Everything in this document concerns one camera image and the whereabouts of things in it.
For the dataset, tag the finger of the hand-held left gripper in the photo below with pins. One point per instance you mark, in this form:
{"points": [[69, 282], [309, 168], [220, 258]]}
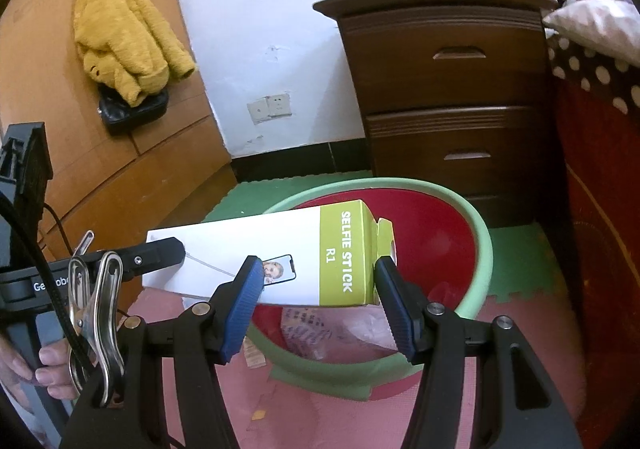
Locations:
{"points": [[155, 254]]}

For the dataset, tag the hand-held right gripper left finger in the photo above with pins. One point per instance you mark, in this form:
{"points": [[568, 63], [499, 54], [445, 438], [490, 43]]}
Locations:
{"points": [[242, 309]]}

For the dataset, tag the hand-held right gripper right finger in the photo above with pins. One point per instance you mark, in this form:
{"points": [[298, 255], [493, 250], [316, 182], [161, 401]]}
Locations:
{"points": [[397, 314]]}

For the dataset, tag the clear plastic bag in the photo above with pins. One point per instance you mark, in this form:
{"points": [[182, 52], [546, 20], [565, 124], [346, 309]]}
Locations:
{"points": [[365, 331]]}

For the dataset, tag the printed white plastic bag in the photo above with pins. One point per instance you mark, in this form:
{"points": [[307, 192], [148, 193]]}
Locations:
{"points": [[310, 329]]}

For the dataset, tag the white box with green end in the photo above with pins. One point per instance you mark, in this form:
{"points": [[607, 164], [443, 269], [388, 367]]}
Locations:
{"points": [[225, 239]]}

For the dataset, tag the red bucket with green rim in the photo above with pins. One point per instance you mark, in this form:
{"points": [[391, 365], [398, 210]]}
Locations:
{"points": [[440, 239]]}

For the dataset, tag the person's left hand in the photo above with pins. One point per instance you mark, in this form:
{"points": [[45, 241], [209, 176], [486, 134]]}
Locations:
{"points": [[55, 374]]}

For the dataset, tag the metal spring clip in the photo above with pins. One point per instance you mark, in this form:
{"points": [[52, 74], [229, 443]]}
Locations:
{"points": [[100, 329], [82, 246]]}

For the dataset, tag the brown wooden wardrobe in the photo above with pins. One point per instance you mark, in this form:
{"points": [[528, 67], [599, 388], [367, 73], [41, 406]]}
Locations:
{"points": [[50, 54]]}

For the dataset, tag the black bag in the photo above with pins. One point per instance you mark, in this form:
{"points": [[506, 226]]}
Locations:
{"points": [[130, 114]]}

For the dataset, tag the pink foam mat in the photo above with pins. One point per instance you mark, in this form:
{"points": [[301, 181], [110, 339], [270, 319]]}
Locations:
{"points": [[325, 419]]}

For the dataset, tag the green foam mat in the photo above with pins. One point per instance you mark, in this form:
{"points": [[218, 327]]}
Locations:
{"points": [[520, 259]]}

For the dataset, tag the yellow garment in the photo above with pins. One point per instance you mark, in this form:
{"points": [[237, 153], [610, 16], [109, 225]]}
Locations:
{"points": [[125, 39]]}

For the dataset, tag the red bedspread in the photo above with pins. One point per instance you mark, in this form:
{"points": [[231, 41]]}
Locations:
{"points": [[605, 229]]}

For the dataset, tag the dark wooden nightstand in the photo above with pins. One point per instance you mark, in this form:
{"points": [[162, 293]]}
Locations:
{"points": [[450, 94]]}

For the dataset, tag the brown polka dot cloth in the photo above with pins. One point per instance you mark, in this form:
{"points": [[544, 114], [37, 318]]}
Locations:
{"points": [[580, 69]]}

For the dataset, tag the pale floral pillow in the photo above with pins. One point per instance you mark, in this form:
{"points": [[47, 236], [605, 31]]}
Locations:
{"points": [[600, 24]]}

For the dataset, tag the white wall switch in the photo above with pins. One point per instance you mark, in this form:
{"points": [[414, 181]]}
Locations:
{"points": [[260, 111]]}

